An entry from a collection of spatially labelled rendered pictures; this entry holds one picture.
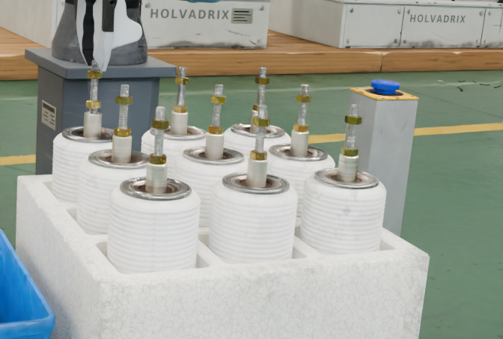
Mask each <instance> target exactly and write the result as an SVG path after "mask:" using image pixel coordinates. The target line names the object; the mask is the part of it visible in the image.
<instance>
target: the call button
mask: <svg viewBox="0 0 503 339"><path fill-rule="evenodd" d="M371 87H372V88H374V89H373V92H376V93H379V94H396V90H399V87H400V84H399V83H398V82H394V81H390V80H384V79H374V80H373V81H371Z"/></svg>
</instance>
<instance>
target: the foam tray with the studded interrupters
mask: <svg viewBox="0 0 503 339"><path fill-rule="evenodd" d="M77 204H78V203H61V202H59V201H58V200H57V199H56V198H55V196H54V195H53V194H52V174H47V175H29V176H18V178H17V200H16V253H17V255H18V256H19V258H20V260H21V261H22V263H23V265H24V266H25V268H26V269H27V271H28V273H29V274H30V276H31V277H32V279H33V280H34V282H35V284H36V285H37V287H38V289H39V290H40V292H41V293H42V295H43V297H44V298H45V300H46V301H47V303H48V304H49V306H50V308H51V309H52V311H53V313H54V314H55V329H54V330H53V331H52V332H51V336H50V339H418V336H419V330H420V325H421V314H422V308H423V303H424V293H425V287H426V281H427V271H428V266H429V260H430V257H429V255H428V254H427V253H425V252H424V251H422V250H420V249H419V248H416V247H415V246H414V245H412V244H410V243H408V242H407V241H405V240H403V239H401V238H400V237H399V236H396V235H395V234H393V233H391V232H390V231H388V230H386V229H385V228H383V227H382V232H381V234H382V235H381V240H380V246H379V251H371V252H362V253H354V254H339V255H324V254H321V253H319V252H317V251H316V250H314V249H313V248H312V247H311V246H309V245H307V244H306V243H304V242H303V241H302V240H300V239H299V233H300V225H301V220H299V221H296V223H295V228H294V238H293V252H292V257H291V259H290V260H275V261H267V262H259V263H244V264H229V263H225V262H224V261H222V260H221V259H220V258H219V257H217V256H216V255H215V254H214V253H213V252H212V251H211V250H209V249H208V241H209V240H208V238H209V231H210V230H209V228H210V227H199V228H198V244H197V250H196V251H197V254H196V264H195V269H180V270H171V271H163V272H148V273H139V274H131V275H128V274H122V273H119V272H118V271H117V270H116V268H114V267H113V265H112V264H111V263H110V262H109V261H108V259H107V246H108V245H107V242H108V234H106V235H89V234H86V233H85V232H84V231H83V229H81V228H80V226H79V225H78V224H77Z"/></svg>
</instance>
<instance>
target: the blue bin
mask: <svg viewBox="0 0 503 339"><path fill-rule="evenodd" d="M54 329H55V314H54V313H53V311H52V309H51V308H50V306H49V304H48V303H47V301H46V300H45V298H44V297H43V295H42V293H41V292H40V290H39V289H38V287H37V285H36V284H35V282H34V280H33V279H32V277H31V276H30V274H29V273H28V271H27V269H26V268H25V266H24V265H23V263H22V261H21V260H20V258H19V256H18V255H17V253H16V252H15V250H14V249H13V246H12V245H11V244H10V242H9V240H8V239H7V237H6V236H5V234H4V232H3V231H2V229H0V339H50V336H51V332H52V331H53V330H54Z"/></svg>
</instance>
